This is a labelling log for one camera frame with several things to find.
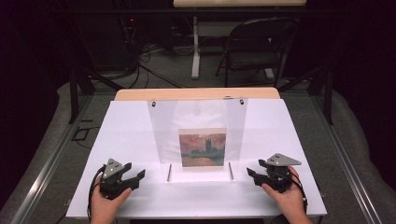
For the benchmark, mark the person's right hand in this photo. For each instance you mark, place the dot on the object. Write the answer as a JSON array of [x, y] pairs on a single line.
[[291, 200]]

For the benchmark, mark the clear acrylic picture frame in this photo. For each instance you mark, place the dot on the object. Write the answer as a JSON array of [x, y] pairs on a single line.
[[165, 137]]

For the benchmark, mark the white board sheet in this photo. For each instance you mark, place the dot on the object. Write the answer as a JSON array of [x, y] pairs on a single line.
[[267, 133]]

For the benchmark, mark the painted landscape picture card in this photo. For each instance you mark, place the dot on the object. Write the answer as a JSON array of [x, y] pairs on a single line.
[[202, 149]]

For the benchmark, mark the aluminium floor rail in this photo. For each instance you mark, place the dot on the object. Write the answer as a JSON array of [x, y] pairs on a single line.
[[46, 168], [345, 168]]

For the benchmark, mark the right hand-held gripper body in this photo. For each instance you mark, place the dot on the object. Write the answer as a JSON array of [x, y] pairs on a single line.
[[278, 179]]

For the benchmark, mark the white-legged desk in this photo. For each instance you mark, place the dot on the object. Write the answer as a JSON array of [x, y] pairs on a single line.
[[195, 46]]

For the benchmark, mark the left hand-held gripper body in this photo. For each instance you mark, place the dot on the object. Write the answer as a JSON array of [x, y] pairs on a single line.
[[112, 185]]

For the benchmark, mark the person's left hand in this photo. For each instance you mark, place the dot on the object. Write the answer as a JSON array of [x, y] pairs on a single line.
[[104, 208]]

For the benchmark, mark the black square floor bracket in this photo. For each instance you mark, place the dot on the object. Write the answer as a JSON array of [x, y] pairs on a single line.
[[81, 133]]

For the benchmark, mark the black folding chair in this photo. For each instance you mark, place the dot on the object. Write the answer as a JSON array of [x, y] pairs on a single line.
[[258, 49]]

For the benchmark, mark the black metal stand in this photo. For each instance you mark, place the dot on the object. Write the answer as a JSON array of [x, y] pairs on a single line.
[[323, 90], [77, 90]]

